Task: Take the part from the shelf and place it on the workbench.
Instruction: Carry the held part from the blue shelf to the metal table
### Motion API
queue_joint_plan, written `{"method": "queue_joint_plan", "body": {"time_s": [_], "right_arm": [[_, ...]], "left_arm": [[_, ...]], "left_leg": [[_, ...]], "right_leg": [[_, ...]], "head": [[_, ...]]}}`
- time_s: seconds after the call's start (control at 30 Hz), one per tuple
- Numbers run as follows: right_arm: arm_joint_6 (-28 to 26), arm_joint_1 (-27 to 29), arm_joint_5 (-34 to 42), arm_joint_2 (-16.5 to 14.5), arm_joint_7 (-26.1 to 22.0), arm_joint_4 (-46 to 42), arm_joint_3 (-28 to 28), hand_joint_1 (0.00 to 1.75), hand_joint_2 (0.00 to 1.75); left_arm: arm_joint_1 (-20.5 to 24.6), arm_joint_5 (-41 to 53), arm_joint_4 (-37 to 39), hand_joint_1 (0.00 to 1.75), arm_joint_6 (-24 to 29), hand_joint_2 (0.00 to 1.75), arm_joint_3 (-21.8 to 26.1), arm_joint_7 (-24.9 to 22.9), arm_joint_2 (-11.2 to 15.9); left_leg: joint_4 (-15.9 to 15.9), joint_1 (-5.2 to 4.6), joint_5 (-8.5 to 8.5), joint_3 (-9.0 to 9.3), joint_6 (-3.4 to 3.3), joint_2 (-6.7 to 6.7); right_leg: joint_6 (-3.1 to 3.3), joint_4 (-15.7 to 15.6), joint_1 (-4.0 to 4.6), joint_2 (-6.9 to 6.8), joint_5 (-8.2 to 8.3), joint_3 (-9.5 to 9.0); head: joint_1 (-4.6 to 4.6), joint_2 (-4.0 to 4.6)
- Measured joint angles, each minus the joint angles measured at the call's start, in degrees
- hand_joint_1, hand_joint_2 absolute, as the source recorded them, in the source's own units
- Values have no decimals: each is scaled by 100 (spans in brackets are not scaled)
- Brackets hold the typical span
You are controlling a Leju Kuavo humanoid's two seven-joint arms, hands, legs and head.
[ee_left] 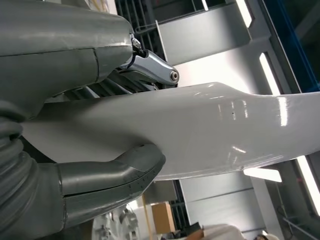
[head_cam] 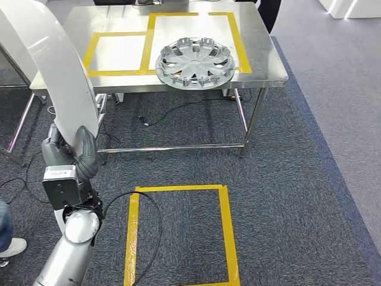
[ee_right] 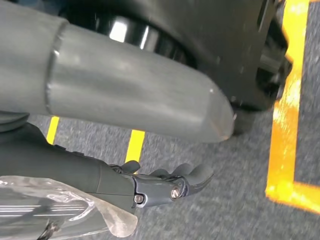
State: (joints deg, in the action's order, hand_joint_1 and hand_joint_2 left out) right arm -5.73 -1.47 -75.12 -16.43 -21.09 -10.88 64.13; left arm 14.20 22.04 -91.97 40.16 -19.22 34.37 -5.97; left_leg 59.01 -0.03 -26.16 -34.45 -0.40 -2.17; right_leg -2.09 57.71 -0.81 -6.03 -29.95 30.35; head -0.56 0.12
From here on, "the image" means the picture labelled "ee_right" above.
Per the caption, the yellow tape square outline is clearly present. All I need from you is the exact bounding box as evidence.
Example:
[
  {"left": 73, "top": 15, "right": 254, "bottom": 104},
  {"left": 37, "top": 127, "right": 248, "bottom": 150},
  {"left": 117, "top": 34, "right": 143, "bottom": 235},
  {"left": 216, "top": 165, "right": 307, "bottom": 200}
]
[
  {"left": 46, "top": 115, "right": 146, "bottom": 175},
  {"left": 265, "top": 0, "right": 320, "bottom": 215}
]

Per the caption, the clear plastic film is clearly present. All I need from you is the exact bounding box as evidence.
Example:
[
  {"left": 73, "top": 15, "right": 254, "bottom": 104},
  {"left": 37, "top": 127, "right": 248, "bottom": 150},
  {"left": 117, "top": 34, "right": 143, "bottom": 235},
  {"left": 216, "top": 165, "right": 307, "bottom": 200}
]
[{"left": 0, "top": 175, "right": 139, "bottom": 240}]

